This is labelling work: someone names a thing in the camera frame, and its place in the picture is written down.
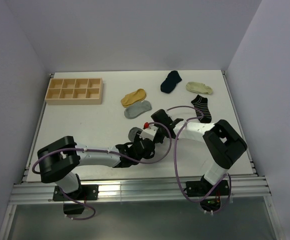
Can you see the wooden compartment tray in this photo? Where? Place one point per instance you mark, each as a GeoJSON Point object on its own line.
{"type": "Point", "coordinates": [74, 91]}

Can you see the cream sock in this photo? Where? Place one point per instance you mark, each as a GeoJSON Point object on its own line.
{"type": "Point", "coordinates": [199, 88]}

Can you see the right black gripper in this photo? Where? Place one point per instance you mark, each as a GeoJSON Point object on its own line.
{"type": "Point", "coordinates": [159, 139]}

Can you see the dark grey sock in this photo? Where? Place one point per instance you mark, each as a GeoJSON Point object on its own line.
{"type": "Point", "coordinates": [133, 132]}

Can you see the mustard yellow sock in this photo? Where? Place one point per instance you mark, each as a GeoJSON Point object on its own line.
{"type": "Point", "coordinates": [133, 97]}

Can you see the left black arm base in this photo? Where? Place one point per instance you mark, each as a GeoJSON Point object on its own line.
{"type": "Point", "coordinates": [81, 196]}

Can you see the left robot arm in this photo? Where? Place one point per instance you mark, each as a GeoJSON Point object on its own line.
{"type": "Point", "coordinates": [57, 160]}

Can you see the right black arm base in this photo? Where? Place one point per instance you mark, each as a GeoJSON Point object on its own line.
{"type": "Point", "coordinates": [220, 196]}

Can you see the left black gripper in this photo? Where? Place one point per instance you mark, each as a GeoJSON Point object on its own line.
{"type": "Point", "coordinates": [137, 137]}

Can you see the navy blue sock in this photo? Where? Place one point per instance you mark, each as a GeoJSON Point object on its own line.
{"type": "Point", "coordinates": [171, 81]}

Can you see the black striped sock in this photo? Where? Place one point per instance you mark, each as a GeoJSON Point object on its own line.
{"type": "Point", "coordinates": [200, 103]}

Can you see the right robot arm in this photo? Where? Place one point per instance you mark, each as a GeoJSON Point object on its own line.
{"type": "Point", "coordinates": [225, 145]}

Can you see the aluminium frame rail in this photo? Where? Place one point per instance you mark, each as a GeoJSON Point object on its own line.
{"type": "Point", "coordinates": [156, 189]}

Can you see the light grey sock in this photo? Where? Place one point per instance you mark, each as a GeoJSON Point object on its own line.
{"type": "Point", "coordinates": [136, 109]}

